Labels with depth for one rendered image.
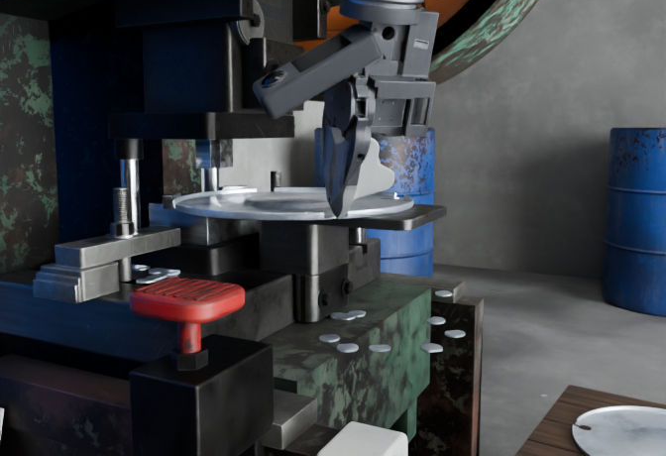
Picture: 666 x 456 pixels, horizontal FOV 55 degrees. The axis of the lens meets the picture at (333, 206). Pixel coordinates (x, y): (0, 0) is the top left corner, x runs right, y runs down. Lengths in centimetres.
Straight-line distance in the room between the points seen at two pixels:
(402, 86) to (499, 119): 349
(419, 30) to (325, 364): 33
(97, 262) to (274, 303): 19
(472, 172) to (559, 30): 97
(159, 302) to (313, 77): 24
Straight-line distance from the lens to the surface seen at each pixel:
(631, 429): 129
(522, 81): 405
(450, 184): 416
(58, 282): 69
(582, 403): 137
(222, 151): 83
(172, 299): 44
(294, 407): 56
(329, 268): 76
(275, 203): 73
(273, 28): 83
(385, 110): 60
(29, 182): 87
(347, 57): 57
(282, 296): 73
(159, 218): 82
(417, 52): 60
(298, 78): 56
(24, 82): 87
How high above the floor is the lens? 87
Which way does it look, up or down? 7 degrees down
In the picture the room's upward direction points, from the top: straight up
